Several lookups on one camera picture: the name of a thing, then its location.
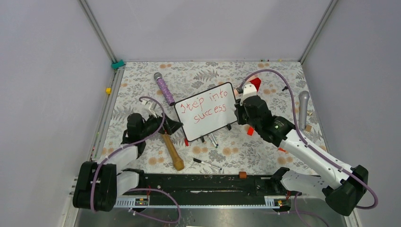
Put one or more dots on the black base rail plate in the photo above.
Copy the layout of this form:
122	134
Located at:
207	191

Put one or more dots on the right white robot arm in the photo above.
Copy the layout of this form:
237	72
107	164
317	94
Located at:
337	183

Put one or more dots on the black capped marker front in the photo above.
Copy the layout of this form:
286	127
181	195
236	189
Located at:
207	164

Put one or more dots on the small brown wooden cube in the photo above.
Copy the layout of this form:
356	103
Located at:
242	175

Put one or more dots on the purple glitter microphone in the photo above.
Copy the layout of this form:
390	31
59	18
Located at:
164	88

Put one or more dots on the white whiteboard black frame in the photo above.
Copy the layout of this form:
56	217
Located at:
207	111

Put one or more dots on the green capped marker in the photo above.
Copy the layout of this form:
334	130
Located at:
212	141

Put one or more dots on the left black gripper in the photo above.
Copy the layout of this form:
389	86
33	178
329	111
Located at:
170	125

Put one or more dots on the small tan wooden block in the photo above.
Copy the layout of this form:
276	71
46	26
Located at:
308	128

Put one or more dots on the red square block with hole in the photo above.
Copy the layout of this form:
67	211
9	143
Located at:
256	82

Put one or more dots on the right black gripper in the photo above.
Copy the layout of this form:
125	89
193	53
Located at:
238	111

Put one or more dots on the small red cube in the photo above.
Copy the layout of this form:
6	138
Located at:
250	131

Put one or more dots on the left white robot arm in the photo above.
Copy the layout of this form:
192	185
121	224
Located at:
100	183

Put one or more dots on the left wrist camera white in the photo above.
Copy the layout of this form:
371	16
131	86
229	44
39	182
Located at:
150	108

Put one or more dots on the silver grey microphone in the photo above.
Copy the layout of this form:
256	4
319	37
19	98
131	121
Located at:
303	104

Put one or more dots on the black capped marker by board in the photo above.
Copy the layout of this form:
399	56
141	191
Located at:
214	140

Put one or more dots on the teal corner clip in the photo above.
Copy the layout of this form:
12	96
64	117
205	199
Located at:
118	64

